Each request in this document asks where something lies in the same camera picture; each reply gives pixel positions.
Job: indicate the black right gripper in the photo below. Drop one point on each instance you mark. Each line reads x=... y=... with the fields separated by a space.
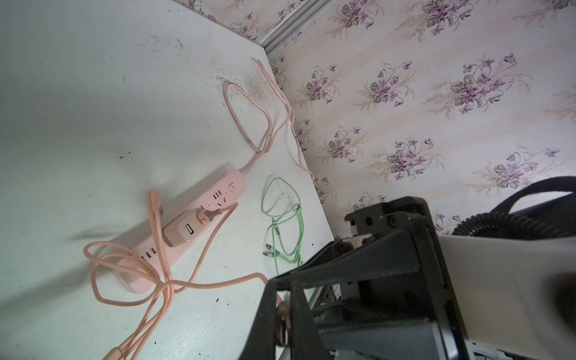
x=388 y=297

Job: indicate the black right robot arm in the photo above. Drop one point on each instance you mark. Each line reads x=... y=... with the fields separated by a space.
x=513 y=272

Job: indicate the pink charger plug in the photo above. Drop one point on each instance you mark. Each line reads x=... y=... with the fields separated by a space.
x=189 y=226

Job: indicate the aluminium enclosure frame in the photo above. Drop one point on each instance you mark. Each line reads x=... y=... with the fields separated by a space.
x=293 y=24

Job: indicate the pink power strip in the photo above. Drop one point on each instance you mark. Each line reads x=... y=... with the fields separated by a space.
x=222 y=194

